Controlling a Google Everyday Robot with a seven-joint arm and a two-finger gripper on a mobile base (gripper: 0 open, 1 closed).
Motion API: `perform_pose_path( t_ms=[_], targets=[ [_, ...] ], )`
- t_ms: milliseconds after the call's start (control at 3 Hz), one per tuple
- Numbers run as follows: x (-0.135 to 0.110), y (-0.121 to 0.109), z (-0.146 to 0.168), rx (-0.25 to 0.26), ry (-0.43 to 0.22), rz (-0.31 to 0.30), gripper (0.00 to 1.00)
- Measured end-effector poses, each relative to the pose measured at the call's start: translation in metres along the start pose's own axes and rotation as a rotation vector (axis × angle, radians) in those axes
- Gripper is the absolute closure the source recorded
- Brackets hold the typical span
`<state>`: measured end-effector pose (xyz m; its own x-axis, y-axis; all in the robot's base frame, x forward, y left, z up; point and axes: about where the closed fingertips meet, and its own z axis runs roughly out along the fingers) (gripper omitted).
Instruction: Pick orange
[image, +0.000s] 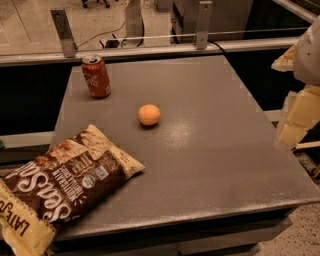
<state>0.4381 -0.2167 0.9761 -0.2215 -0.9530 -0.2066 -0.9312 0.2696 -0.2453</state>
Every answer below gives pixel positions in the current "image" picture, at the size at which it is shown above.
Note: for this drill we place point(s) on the red cola can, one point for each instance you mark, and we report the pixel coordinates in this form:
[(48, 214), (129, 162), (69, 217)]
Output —
[(96, 76)]

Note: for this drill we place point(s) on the white pedestal base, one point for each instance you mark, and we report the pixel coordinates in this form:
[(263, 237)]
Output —
[(134, 25)]

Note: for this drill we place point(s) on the brown tortilla chips bag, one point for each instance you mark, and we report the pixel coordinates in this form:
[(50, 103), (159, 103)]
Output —
[(63, 184)]

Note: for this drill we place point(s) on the left metal railing bracket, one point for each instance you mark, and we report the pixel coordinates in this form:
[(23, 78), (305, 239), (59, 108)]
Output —
[(64, 32)]

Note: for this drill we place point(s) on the right metal railing bracket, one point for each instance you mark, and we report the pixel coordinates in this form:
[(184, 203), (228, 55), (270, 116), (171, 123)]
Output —
[(204, 15)]

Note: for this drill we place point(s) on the orange fruit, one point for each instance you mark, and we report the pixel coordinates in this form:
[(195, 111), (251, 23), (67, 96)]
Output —
[(149, 114)]

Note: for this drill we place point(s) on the horizontal metal rail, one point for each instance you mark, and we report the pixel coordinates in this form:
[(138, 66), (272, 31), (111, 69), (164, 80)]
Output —
[(177, 50)]

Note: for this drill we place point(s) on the metal railing bracket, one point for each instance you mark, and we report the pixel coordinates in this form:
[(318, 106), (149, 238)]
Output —
[(64, 32), (204, 15)]

